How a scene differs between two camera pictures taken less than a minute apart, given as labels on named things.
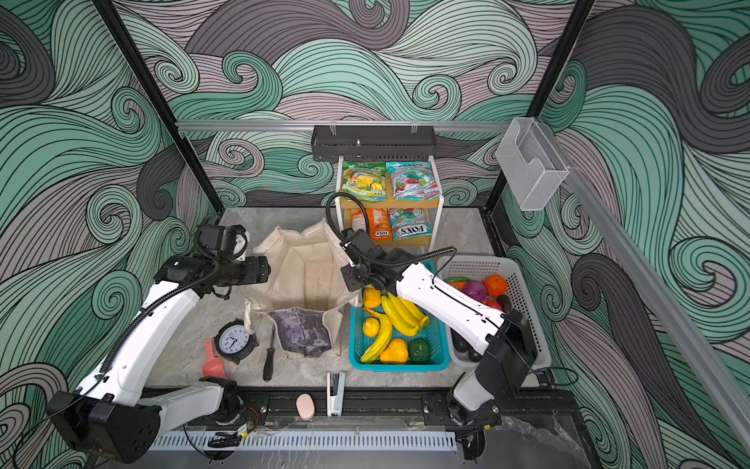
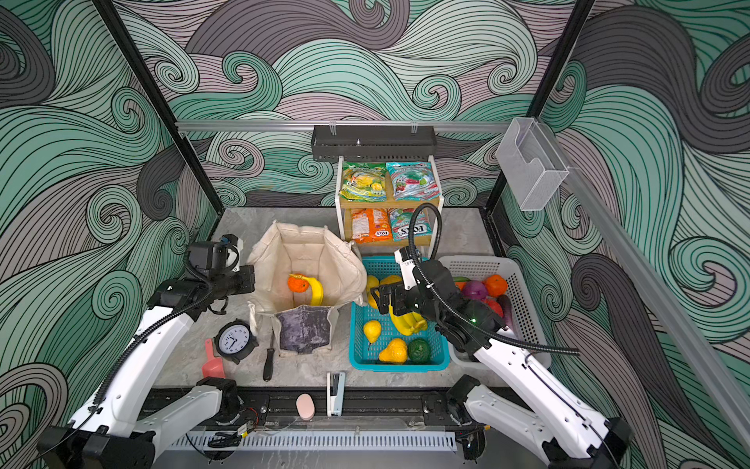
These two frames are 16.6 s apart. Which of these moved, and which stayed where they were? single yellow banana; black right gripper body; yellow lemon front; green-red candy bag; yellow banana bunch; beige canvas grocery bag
Moved: single yellow banana; black right gripper body
Stayed: yellow banana bunch; beige canvas grocery bag; yellow lemon front; green-red candy bag
